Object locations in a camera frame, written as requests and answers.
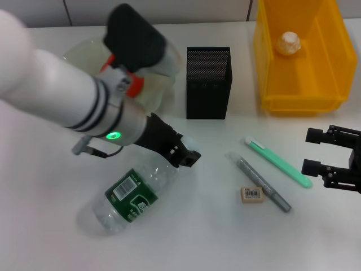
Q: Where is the orange fruit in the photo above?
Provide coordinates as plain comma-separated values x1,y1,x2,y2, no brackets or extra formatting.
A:
101,55,145,98

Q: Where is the left wrist camera housing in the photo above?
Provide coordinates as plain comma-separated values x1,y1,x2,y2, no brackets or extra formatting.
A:
103,3,183,78

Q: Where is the white paper ball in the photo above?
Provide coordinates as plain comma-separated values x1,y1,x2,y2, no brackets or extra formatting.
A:
276,31,302,56

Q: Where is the mint green pen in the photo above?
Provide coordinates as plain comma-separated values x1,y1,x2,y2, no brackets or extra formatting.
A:
244,135,313,189

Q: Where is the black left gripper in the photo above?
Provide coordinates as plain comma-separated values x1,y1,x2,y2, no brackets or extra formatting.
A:
135,112,202,169

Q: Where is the beige barcode eraser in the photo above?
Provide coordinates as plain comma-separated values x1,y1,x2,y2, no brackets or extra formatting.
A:
240,186,266,204

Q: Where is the yellow plastic storage bin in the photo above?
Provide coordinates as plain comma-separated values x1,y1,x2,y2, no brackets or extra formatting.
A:
252,0,358,117

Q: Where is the clear green-label water bottle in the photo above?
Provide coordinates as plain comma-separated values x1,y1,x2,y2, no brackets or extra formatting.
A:
77,135,202,237

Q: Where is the grey pen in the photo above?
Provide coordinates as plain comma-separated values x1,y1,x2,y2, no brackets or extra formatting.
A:
224,151,292,214

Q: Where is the black mesh pen holder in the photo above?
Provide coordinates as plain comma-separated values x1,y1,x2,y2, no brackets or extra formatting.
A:
186,46,234,120

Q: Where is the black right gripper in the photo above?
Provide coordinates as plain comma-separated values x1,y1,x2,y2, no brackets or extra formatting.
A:
301,125,361,195

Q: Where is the clear glass fruit plate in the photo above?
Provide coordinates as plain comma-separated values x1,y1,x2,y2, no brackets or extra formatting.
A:
62,37,181,113

